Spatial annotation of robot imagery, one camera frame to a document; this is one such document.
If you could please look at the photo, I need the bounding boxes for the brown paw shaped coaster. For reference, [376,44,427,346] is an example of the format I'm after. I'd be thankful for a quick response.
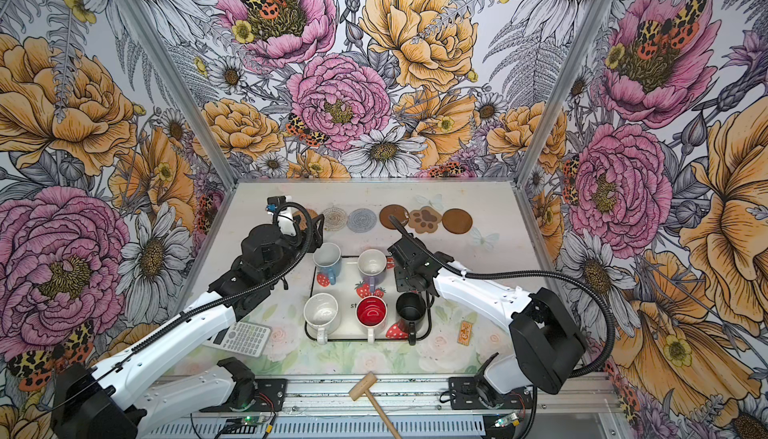
[407,206,442,234]

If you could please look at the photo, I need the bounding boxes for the woven straw round coaster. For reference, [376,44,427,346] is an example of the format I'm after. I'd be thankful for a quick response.
[294,209,318,230]

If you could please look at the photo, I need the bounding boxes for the glossy brown round coaster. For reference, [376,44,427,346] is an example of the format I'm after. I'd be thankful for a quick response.
[379,204,409,230]

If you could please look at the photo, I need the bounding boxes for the brown cork round coaster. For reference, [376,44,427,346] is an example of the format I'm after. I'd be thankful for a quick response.
[442,208,474,235]

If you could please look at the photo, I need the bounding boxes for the blue grey woven coaster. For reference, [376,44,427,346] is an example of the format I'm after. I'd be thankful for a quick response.
[346,208,378,233]

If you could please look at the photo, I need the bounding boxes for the beige woven round coaster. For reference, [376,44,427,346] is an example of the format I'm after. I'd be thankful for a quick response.
[322,206,348,232]

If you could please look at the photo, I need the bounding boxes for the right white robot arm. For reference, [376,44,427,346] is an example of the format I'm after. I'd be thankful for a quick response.
[388,215,587,409]

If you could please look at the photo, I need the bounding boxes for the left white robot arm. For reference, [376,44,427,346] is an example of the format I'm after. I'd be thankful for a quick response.
[51,196,325,438]

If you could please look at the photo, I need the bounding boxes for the black mug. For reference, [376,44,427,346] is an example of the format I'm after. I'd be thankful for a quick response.
[396,292,427,346]

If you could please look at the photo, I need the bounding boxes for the purple white mug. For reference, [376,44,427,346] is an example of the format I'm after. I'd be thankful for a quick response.
[357,249,387,292]

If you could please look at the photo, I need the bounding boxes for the blue floral mug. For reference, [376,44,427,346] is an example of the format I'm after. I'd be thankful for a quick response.
[313,242,342,285]

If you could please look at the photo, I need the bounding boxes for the red interior white mug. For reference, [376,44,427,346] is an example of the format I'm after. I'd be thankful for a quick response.
[356,296,388,343]

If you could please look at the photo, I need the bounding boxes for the strawberry print serving tray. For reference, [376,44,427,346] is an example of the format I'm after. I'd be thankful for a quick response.
[304,256,432,345]

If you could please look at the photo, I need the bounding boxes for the small orange biscuit block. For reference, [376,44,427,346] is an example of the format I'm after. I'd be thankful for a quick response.
[457,320,473,346]

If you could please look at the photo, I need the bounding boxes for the white calculator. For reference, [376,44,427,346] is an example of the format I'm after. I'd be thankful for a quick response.
[203,322,271,358]

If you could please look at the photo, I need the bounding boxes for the wooden mallet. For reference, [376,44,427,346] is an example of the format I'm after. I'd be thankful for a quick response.
[349,372,402,439]

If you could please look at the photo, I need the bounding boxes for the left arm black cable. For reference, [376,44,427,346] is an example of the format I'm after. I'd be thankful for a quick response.
[59,201,317,416]

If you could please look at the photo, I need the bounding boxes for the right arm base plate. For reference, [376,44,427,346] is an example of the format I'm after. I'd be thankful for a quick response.
[448,376,532,411]

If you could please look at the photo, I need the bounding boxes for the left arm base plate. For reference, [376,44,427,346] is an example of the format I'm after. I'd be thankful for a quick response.
[201,379,288,413]

